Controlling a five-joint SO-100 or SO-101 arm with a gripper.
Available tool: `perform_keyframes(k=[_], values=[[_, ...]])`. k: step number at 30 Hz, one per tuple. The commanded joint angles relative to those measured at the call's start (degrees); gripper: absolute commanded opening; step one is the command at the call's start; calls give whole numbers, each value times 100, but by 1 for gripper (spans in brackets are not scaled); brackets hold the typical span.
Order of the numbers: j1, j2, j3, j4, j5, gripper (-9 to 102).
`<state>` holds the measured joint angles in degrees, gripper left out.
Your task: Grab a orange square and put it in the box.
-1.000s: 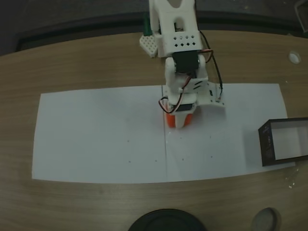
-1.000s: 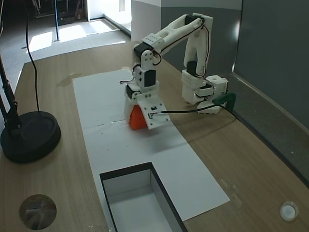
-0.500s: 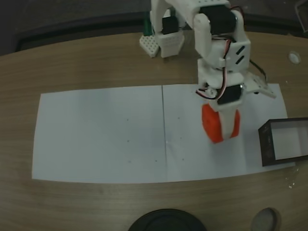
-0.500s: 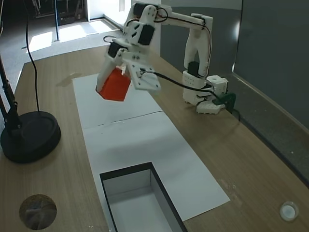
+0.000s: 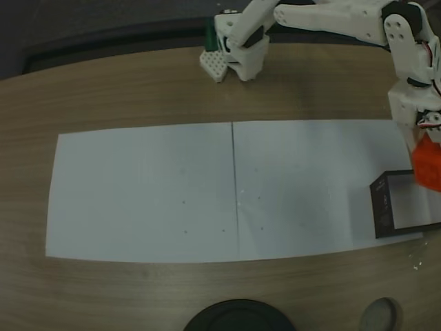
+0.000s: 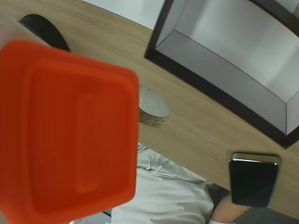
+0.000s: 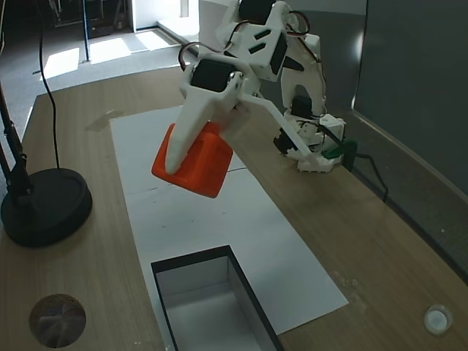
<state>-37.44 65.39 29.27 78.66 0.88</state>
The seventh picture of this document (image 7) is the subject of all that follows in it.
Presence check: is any clear tape strip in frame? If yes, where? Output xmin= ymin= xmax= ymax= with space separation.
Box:
xmin=86 ymin=108 xmax=124 ymax=132

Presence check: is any black round lamp base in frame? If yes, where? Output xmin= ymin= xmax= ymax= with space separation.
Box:
xmin=0 ymin=167 xmax=93 ymax=248

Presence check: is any blue metal pole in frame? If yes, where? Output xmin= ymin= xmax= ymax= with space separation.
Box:
xmin=83 ymin=0 xmax=91 ymax=63

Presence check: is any white paper sheet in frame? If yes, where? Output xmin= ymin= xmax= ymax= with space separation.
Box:
xmin=109 ymin=105 xmax=248 ymax=193
xmin=122 ymin=167 xmax=350 ymax=336

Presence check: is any green table clamp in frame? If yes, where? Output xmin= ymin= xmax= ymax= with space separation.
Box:
xmin=321 ymin=140 xmax=359 ymax=170

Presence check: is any black camera cable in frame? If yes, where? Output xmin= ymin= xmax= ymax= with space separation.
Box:
xmin=296 ymin=119 xmax=347 ymax=151

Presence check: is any orange cube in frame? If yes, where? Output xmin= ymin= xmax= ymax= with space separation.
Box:
xmin=151 ymin=122 xmax=234 ymax=200

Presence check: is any brown open box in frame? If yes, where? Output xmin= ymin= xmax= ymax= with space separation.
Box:
xmin=150 ymin=244 xmax=286 ymax=351

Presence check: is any black lamp cable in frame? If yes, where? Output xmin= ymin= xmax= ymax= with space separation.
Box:
xmin=35 ymin=0 xmax=61 ymax=170

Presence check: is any small white round cap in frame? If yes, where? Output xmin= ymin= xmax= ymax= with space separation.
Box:
xmin=423 ymin=303 xmax=454 ymax=334

